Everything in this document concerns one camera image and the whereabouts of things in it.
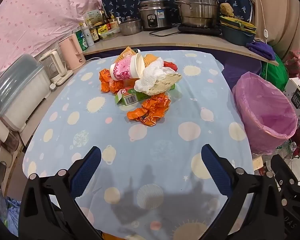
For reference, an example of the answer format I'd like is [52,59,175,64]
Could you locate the orange wrapper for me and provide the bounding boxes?
[99,69,127,94]
[127,92,171,127]

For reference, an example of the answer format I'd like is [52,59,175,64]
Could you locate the purple cloth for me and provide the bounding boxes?
[215,52,263,90]

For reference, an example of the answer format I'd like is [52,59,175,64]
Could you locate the blue dotted tablecloth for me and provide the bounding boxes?
[22,50,254,240]

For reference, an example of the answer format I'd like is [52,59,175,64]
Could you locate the purple towel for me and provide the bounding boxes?
[245,41,275,61]

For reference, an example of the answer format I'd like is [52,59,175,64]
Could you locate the green bag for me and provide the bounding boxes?
[261,54,289,92]

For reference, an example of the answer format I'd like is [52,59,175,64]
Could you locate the pink lined trash bin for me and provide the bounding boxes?
[231,72,298,155]

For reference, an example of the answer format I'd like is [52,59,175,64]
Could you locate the pink dotted curtain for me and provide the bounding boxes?
[0,0,103,80]

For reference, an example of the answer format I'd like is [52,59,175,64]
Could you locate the pink electric kettle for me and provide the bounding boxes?
[58,33,86,71]

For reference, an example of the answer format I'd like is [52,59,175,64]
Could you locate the small steel lidded pot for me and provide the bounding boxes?
[119,16,142,36]

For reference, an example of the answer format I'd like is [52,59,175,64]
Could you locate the wooden shelf board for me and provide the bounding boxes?
[84,26,279,67]

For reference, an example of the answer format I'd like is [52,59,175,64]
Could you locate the black power cord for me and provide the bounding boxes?
[149,26,180,37]

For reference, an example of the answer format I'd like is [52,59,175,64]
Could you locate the white box with grey lid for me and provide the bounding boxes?
[0,54,52,132]

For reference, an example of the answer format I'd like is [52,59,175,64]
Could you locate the black induction cooker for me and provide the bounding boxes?
[177,24,222,37]

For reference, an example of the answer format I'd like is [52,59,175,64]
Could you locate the red plastic bag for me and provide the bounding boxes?
[163,60,178,72]

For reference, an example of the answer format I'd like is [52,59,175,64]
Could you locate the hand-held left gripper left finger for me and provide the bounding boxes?
[18,146,103,240]

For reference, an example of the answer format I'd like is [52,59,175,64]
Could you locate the beige curtain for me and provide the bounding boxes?
[242,0,300,63]

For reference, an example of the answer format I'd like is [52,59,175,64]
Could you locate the group of condiment bottles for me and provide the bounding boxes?
[74,9,122,52]

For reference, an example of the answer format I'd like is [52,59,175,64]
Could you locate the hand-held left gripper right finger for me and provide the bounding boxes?
[201,144,285,240]

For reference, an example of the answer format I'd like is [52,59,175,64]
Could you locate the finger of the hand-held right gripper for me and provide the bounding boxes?
[270,154,300,193]

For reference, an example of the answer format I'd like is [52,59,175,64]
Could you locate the pink patterned paper cup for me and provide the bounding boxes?
[109,53,146,81]

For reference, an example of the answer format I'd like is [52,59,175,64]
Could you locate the white green cardboard carton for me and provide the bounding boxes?
[282,77,300,120]

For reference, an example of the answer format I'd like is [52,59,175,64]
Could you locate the clear plastic bottle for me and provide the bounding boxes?
[281,141,298,159]

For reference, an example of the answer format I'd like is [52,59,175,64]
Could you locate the blue plastic bag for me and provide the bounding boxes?
[0,196,24,233]

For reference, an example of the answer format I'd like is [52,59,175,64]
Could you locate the white cable with switch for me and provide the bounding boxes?
[255,0,269,45]

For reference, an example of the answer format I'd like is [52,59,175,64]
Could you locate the blue plastic basin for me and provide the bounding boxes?
[220,24,255,46]

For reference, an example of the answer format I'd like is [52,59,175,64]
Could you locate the steel steamer pot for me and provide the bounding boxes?
[174,0,227,28]

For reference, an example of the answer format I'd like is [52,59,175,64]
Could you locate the steel rice cooker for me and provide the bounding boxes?
[138,0,173,31]

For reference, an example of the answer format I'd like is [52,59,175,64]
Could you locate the yellow loofah sponge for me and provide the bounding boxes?
[219,3,235,17]

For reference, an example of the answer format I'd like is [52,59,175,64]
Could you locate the beige loofah piece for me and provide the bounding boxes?
[145,73,182,96]

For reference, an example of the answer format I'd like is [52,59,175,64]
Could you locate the white electric kettle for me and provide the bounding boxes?
[39,47,74,87]

